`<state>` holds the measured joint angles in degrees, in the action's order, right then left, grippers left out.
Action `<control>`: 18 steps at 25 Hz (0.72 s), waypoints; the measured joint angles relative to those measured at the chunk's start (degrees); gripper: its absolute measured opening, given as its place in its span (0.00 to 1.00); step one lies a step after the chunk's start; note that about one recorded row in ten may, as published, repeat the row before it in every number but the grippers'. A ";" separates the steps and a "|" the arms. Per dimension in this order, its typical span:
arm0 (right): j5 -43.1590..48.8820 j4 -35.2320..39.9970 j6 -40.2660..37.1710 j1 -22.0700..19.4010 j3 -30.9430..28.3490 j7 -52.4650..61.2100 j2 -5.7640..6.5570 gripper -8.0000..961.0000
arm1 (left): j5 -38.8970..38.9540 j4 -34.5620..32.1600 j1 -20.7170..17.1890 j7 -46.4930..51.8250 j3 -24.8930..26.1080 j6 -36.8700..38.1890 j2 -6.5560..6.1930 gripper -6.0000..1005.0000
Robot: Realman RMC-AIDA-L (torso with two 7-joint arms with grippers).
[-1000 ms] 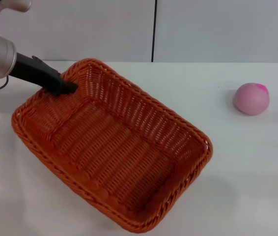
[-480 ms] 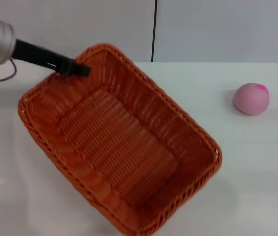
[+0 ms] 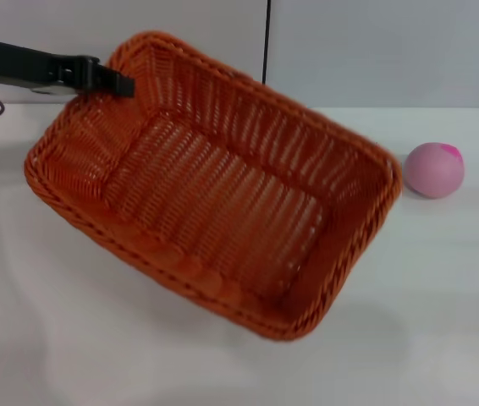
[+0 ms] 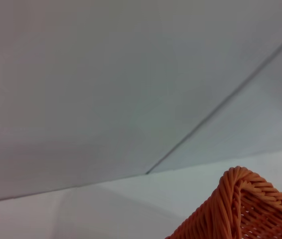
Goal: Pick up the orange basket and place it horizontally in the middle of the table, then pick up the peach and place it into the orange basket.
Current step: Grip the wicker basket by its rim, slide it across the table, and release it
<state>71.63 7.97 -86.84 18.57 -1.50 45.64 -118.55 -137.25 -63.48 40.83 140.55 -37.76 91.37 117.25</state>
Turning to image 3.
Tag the orange woven rectangular basket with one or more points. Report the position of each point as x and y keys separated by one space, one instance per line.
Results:
x=222 y=203

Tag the pink toy peach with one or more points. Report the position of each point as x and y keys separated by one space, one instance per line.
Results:
x=434 y=173

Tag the black vertical wall strip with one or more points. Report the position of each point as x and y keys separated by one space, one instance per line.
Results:
x=266 y=38

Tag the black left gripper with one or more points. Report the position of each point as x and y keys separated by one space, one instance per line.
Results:
x=32 y=67

